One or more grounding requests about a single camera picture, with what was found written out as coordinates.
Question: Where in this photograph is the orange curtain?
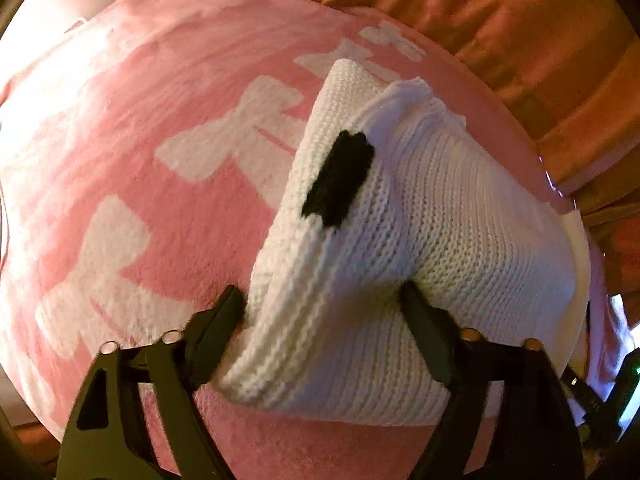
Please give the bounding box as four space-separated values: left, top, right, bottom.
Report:
154 0 640 297

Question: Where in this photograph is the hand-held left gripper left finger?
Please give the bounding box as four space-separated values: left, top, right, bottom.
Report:
57 285 246 480

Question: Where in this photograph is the white colour-block knit sweater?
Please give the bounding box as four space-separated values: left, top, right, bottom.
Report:
217 58 592 414

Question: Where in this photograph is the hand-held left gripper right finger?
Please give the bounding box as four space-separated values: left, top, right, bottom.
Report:
399 281 587 480

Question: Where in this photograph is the pink blanket with white bows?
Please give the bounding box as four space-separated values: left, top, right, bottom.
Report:
0 0 636 480

